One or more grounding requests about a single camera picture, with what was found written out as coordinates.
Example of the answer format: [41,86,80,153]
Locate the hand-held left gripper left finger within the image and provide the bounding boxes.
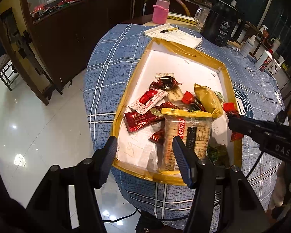
[27,136,118,233]

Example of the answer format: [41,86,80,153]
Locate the wooden chair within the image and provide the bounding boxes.
[144,0,200,17]

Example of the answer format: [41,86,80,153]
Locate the dark red chocolate bar packet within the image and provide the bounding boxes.
[123,107,169,133]

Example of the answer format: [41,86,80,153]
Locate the red and white snack packet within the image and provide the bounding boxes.
[128,89,169,115]

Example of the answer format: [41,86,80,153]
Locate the bottle with pink knitted sleeve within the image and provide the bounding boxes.
[152,0,171,25]

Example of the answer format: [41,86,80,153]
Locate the black electric kettle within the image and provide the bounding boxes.
[200,0,245,48]

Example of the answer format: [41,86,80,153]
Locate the red and black snack packet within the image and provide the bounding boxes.
[223,102,244,142]

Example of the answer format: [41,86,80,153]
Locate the blue plaid tablecloth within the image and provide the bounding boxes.
[84,23,290,226]

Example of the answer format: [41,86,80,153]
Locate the clear cracker packet yellow ends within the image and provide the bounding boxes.
[157,108,216,173]

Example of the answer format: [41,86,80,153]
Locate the white biscuit packet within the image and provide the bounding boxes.
[164,89,185,102]

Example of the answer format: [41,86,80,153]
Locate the small red candy packet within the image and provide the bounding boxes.
[181,91,205,112]
[148,129,166,144]

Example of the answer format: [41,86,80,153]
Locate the green leafy snack packet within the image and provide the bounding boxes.
[206,145,230,167]

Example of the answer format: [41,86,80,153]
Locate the white spray bottle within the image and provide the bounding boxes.
[240,34,257,59]

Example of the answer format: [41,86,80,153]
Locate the spray bottle with trigger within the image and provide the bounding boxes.
[258,24,268,38]

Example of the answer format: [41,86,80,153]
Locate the wooden stool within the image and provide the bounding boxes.
[0,53,21,91]

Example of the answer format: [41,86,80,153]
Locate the white cardboard tray yellow tape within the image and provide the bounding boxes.
[110,37,243,186]

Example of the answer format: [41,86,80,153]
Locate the yellow ruler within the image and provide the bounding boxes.
[168,15,196,22]

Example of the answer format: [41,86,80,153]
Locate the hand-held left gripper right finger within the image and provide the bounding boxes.
[172,136,269,233]

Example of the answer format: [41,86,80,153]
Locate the dark brown candy packet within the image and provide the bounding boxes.
[149,76,183,90]

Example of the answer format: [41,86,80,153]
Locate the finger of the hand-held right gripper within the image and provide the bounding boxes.
[227,115,266,142]

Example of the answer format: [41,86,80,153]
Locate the black cable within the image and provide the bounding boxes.
[103,206,175,224]
[274,84,291,124]

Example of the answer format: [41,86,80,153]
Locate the white notebook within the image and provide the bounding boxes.
[144,24,204,49]

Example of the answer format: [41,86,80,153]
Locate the person's right hand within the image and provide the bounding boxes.
[267,168,289,212]

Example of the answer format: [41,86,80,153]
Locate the dark wooden cabinet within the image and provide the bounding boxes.
[19,0,134,106]

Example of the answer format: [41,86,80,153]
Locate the clear glass mug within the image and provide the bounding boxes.
[194,7,212,30]

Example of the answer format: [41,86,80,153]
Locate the green and gold snack packet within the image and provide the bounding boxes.
[213,91,225,103]

